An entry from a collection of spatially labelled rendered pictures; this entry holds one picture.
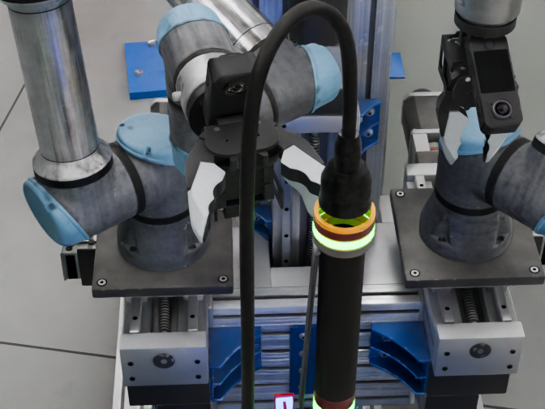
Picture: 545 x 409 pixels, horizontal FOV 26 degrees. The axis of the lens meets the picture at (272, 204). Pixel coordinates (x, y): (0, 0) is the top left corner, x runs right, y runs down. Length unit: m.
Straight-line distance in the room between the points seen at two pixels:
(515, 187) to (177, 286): 0.54
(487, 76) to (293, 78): 0.22
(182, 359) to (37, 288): 1.55
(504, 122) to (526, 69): 1.75
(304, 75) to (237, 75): 0.30
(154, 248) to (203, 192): 0.80
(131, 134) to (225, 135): 0.67
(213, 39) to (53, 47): 0.41
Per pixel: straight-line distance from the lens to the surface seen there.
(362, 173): 0.79
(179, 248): 1.87
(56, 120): 1.66
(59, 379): 3.13
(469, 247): 1.90
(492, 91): 1.36
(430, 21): 2.94
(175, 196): 1.81
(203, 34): 1.25
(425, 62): 3.00
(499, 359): 1.92
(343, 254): 0.82
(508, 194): 1.78
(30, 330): 3.26
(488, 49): 1.38
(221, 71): 1.08
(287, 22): 0.68
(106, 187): 1.73
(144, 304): 1.92
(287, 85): 1.36
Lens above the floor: 2.37
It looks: 42 degrees down
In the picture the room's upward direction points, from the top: straight up
